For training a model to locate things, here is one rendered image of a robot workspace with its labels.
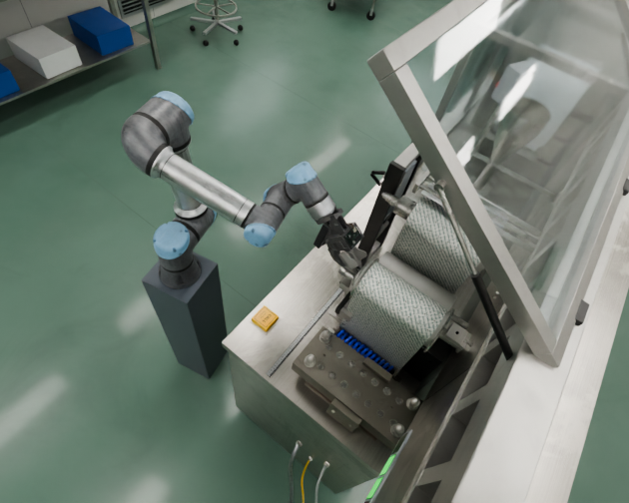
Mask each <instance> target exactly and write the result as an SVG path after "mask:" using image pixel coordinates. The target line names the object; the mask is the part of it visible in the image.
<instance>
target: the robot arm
mask: <svg viewBox="0 0 629 503"><path fill-rule="evenodd" d="M193 121H194V112H193V110H192V108H191V107H190V105H189V104H188V103H187V102H186V101H185V100H184V99H183V98H182V97H180V96H179V95H177V94H175V93H172V92H169V91H163V92H160V93H158V94H157V95H156V96H153V97H152V98H151V99H150V100H149V101H148V102H147V103H146V104H145V105H144V106H142V107H141V108H140V109H139V110H138V111H137V112H135V113H134V114H133V115H132V116H130V117H129V118H128V119H127V120H126V121H125V123H124V125H123V127H122V131H121V140H122V145H123V147H124V150H125V152H126V154H127V156H128V157H129V159H130V160H131V161H132V162H133V164H134V165H135V166H136V167H137V168H138V169H139V170H141V171H142V172H143V173H145V174H146V175H148V176H150V177H151V178H161V179H162V180H164V181H165V182H167V183H169V184H170V185H171V188H172V191H173V194H174V197H175V200H176V201H175V203H174V211H175V214H176V217H175V218H174V219H173V220H172V221H171V222H168V223H167V224H163V225H161V226H159V227H158V228H157V230H156V231H155V233H154V237H153V242H154V249H155V251H156V253H157V256H158V258H159V261H160V265H159V277H160V279H161V281H162V283H163V284H164V285H166V286H168V287H170V288H175V289H180V288H186V287H188V286H191V285H192V284H194V283H195V282H196V281H197V280H198V279H199V277H200V275H201V265H200V262H199V261H198V259H197V258H196V257H195V256H194V255H193V249H194V247H195V246H196V245H197V243H198V242H199V241H200V239H201V238H202V237H203V235H204V234H205V233H206V231H207V230H208V229H209V227H210V226H211V225H212V224H213V223H214V220H215V219H216V216H217V213H218V214H220V215H221V216H223V217H225V218H226V219H228V220H230V221H231V222H233V223H234V224H236V225H238V226H239V227H241V228H243V229H244V237H245V239H246V240H247V241H249V243H250V244H251V245H253V246H255V247H258V248H263V247H266V246H267V245H268V244H269V243H270V242H271V240H272V239H273V237H274V236H275V235H276V232H277V230H278V229H279V227H280V225H281V223H282V222H283V220H284V219H285V217H286V215H287V214H288V212H289V210H290V209H291V207H292V206H293V205H295V204H298V203H300V202H302V203H303V204H304V206H305V207H306V209H307V211H308V212H309V214H310V215H311V217H312V218H313V220H315V222H316V223H317V224H318V225H321V224H323V225H322V227H321V229H320V231H319V233H318V235H317V236H316V238H315V241H314V246H316V247H317V248H318V249H319V248H320V247H321V246H324V245H327V247H328V249H327V250H328V251H329V253H330V256H331V257H332V259H333V260H334V261H335V262H337V263H338V264H339V265H341V266H343V267H344V268H345V269H347V270H348V271H350V272H352V273H355V274H357V273H358V271H357V270H356V267H358V268H359V269H361V259H363V258H365V257H366V256H367V254H366V252H365V251H362V250H360V249H358V248H357V246H356V245H357V244H358V243H359V242H360V241H361V239H362V237H364V235H363V233H362V232H361V230H360V229H359V227H358V225H357V224H356V222H353V223H348V224H347V223H346V221H345V219H344V218H343V216H342V215H341V214H342V213H343V210H342V208H340V209H337V208H336V206H335V203H334V202H333V200H332V199H331V197H330V195H329V194H328V192H327V190H326V189H325V187H324V186H323V184H322V182H321V181H320V179H319V177H318V176H317V173H316V171H314V169H313V168H312V166H311V165H310V163H308V162H301V163H299V164H297V165H296V166H294V167H292V168H291V169H290V170H288V171H287V172H286V178H287V179H286V180H284V181H282V182H280V183H278V184H274V185H272V186H271V187H269V188H268V189H266V190H265V192H264V197H263V201H264V202H263V203H262V204H261V206H258V205H256V204H255V203H253V202H252V201H250V200H249V199H247V198H245V197H244V196H242V195H241V194H239V193H237V192H236V191H234V190H232V189H231V188H229V187H228V186H226V185H224V184H223V183H221V182H220V181H218V180H216V179H215V178H213V177H212V176H210V175H208V174H207V173H205V172H203V171H202V170H200V169H199V168H197V167H195V166H194V165H193V162H192V159H191V155H190V151H189V147H188V145H189V144H190V143H191V141H192V139H191V134H190V130H189V126H191V125H192V124H193ZM340 251H342V252H340ZM348 254H349V255H350V257H349V256H348Z"/></svg>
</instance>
